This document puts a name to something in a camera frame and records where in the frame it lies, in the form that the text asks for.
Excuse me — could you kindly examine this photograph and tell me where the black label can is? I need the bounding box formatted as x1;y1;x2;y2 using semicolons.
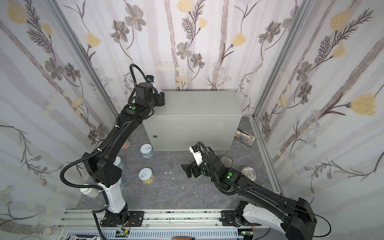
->
221;156;234;168

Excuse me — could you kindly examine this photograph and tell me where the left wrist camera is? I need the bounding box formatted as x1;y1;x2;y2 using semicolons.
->
146;75;155;85

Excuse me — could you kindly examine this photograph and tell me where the teal label can front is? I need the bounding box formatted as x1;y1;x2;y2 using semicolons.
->
120;179;126;190

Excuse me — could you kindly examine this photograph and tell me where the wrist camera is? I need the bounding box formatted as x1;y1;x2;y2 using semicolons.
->
189;145;203;166
146;75;155;85

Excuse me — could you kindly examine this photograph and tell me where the orange label can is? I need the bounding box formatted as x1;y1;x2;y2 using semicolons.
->
121;140;131;150

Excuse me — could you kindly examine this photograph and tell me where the blue corn label can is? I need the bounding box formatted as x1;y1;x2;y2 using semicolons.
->
242;167;257;182

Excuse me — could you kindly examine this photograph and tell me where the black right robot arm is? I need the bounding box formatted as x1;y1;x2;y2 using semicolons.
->
182;142;320;240

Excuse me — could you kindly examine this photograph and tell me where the grey metal cabinet counter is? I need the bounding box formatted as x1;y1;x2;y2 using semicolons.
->
144;91;243;152

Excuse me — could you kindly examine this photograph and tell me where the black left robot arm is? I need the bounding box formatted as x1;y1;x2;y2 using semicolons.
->
60;70;165;229

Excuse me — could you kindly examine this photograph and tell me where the yellow label can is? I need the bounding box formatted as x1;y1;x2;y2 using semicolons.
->
139;168;154;185

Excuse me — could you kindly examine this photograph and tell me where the teal label can left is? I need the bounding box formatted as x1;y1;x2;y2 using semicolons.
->
114;156;124;169

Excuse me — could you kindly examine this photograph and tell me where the teal label can near cabinet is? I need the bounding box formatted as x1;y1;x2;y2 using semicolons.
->
140;144;154;159

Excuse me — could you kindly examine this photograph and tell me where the white plastic bottle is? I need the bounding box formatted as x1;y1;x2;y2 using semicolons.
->
80;184;100;199

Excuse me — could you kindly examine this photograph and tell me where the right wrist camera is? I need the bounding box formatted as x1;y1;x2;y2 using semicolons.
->
189;145;203;166

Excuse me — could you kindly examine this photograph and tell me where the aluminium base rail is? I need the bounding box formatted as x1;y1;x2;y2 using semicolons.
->
53;209;271;240

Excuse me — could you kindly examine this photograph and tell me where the small tray of items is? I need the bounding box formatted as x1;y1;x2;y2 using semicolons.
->
235;128;256;148

